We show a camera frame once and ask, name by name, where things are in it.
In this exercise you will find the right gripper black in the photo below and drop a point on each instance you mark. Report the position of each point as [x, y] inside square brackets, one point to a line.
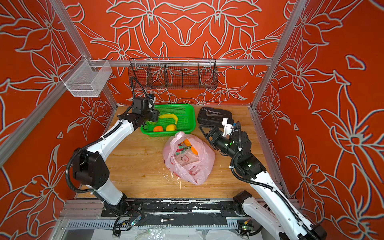
[213, 134]

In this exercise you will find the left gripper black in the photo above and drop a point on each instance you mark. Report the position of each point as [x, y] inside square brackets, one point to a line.
[155, 115]

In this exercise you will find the orange fruit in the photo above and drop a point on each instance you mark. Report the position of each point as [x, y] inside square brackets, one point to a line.
[158, 129]
[192, 147]

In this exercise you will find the yellow lemon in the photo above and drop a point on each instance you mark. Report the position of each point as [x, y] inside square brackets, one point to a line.
[171, 128]

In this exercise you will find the pink plastic bag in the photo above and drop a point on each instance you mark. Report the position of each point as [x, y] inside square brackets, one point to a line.
[187, 166]

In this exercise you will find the red watermelon slice toy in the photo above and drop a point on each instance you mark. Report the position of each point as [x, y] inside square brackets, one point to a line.
[181, 149]

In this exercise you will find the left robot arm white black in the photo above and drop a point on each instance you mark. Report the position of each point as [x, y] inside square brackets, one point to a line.
[87, 171]

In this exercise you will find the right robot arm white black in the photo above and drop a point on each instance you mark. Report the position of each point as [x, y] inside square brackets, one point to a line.
[279, 218]

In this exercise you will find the yellow banana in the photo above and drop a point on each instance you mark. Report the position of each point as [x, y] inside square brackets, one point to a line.
[169, 116]

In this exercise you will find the green plastic basket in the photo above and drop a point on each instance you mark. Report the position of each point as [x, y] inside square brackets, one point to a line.
[186, 122]

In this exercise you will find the black tool case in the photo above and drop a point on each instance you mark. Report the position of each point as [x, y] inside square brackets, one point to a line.
[214, 117]

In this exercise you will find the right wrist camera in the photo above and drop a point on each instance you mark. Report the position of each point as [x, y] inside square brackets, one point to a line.
[228, 125]

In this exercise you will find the black wire basket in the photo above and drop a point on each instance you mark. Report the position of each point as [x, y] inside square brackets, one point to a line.
[174, 73]

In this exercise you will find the clear plastic wall bin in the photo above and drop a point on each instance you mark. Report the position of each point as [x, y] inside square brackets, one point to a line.
[85, 80]

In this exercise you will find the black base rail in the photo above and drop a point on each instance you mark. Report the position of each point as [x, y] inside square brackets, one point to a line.
[201, 213]

